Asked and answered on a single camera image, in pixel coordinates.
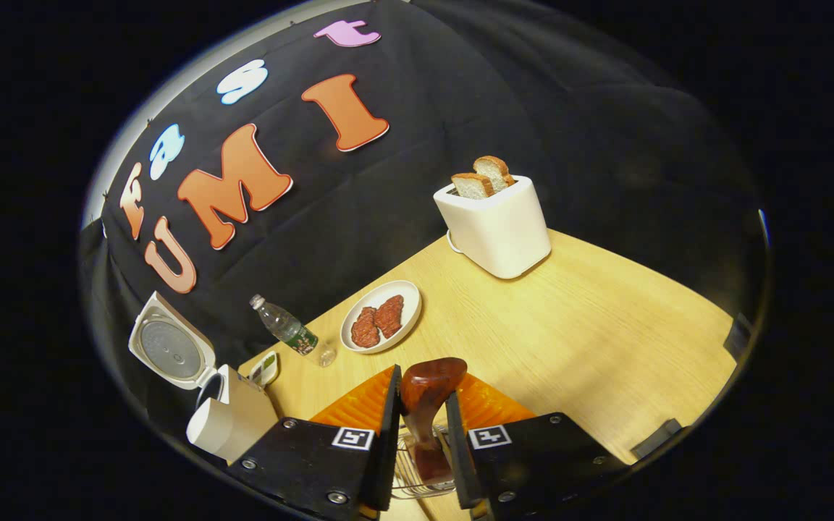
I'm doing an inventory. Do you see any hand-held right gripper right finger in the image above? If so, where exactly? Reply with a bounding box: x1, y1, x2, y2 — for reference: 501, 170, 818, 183
445, 373, 633, 521

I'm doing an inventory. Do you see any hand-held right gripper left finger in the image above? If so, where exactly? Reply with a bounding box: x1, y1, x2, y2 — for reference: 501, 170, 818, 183
227, 364, 405, 521

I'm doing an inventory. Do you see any metal wire chopstick holder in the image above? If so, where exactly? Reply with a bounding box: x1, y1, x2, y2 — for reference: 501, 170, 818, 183
392, 423, 461, 500

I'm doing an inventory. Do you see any brown wooden spoon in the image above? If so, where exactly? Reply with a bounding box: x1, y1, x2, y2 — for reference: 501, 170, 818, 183
399, 357, 468, 484

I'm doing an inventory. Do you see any white rice cooker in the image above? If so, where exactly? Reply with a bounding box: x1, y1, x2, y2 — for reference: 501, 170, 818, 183
127, 291, 280, 465

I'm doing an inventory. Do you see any red meat piece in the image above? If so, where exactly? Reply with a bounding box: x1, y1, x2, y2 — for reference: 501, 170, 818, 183
374, 295, 405, 339
350, 307, 382, 349

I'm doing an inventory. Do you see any small white sauce dish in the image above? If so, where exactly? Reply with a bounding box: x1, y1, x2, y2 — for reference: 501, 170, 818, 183
250, 351, 280, 388

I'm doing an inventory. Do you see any clear plastic water bottle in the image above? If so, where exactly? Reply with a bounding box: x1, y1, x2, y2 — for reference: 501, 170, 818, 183
249, 294, 319, 356

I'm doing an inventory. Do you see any white oval plate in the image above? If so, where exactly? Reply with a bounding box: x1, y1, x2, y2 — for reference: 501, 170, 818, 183
340, 280, 423, 355

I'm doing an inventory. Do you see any white toaster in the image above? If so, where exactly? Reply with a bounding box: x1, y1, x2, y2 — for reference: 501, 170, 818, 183
433, 175, 552, 280

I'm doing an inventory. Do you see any black backdrop cloth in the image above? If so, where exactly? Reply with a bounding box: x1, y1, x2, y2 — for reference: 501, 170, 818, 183
80, 0, 769, 435

